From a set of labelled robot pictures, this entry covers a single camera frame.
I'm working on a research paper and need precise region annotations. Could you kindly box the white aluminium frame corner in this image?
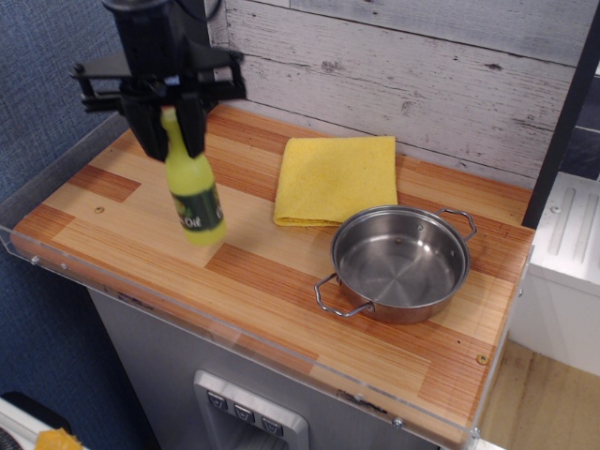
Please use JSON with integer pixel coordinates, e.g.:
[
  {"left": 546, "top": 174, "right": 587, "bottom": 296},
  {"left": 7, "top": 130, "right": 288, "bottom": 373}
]
[{"left": 0, "top": 398, "right": 51, "bottom": 450}]

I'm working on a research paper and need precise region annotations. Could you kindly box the black left vertical post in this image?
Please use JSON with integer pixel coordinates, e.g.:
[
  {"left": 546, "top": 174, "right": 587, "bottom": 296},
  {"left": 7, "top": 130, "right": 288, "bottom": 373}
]
[{"left": 177, "top": 0, "right": 223, "bottom": 50}]

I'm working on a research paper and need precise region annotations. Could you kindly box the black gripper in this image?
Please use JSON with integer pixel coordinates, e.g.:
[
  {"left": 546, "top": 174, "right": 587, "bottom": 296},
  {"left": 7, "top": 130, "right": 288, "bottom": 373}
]
[{"left": 70, "top": 1, "right": 246, "bottom": 162}]

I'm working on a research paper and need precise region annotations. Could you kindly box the stainless steel pot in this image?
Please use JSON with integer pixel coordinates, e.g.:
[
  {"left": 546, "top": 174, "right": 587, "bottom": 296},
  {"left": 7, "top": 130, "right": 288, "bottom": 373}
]
[{"left": 314, "top": 205, "right": 477, "bottom": 324}]

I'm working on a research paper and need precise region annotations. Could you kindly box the orange object bottom left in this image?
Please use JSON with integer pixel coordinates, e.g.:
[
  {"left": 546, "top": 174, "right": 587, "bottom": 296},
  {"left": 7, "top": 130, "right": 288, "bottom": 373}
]
[{"left": 34, "top": 428, "right": 84, "bottom": 450}]

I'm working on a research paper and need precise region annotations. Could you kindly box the black cable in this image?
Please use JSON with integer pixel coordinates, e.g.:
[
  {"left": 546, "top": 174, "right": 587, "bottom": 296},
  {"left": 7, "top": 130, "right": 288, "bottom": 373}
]
[{"left": 175, "top": 0, "right": 224, "bottom": 23}]

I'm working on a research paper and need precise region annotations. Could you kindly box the silver dispenser panel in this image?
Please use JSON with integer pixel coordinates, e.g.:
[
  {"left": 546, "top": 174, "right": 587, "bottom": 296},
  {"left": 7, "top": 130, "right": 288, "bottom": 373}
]
[{"left": 193, "top": 370, "right": 310, "bottom": 449}]

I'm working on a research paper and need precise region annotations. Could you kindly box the black right vertical post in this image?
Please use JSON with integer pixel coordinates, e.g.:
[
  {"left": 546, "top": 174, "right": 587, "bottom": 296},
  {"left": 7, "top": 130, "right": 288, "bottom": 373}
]
[{"left": 521, "top": 2, "right": 599, "bottom": 230}]

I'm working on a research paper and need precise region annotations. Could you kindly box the grey toy fridge cabinet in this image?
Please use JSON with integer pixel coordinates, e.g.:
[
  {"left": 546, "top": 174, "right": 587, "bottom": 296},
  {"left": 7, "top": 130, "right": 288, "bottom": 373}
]
[{"left": 90, "top": 291, "right": 435, "bottom": 449}]

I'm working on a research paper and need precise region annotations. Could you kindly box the yellow folded cloth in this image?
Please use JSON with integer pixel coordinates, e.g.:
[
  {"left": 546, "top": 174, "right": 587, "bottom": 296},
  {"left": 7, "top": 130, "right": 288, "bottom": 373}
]
[{"left": 274, "top": 136, "right": 398, "bottom": 227}]

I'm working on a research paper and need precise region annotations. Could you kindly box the clear acrylic table guard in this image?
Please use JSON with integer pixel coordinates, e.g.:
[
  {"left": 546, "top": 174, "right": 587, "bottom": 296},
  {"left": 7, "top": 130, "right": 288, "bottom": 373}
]
[{"left": 6, "top": 106, "right": 533, "bottom": 449}]

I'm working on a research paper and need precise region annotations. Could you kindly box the black vertical post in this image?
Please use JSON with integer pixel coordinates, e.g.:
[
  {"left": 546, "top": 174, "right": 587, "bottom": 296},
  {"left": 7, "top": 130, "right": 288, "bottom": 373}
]
[
  {"left": 177, "top": 0, "right": 223, "bottom": 50},
  {"left": 521, "top": 2, "right": 599, "bottom": 230}
]

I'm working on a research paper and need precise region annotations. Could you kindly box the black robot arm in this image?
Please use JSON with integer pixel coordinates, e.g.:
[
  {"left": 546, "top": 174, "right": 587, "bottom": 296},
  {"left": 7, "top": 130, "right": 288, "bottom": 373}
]
[{"left": 70, "top": 1, "right": 247, "bottom": 161}]

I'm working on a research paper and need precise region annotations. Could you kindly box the white toy sink unit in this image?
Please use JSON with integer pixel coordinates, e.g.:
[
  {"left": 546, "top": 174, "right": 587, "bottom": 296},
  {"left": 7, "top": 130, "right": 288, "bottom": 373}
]
[{"left": 509, "top": 172, "right": 599, "bottom": 375}]

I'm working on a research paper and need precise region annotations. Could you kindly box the yellow-green olive oil bottle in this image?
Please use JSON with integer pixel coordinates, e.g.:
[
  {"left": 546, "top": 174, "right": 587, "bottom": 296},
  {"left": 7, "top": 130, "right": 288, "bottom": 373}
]
[{"left": 160, "top": 108, "right": 226, "bottom": 246}]

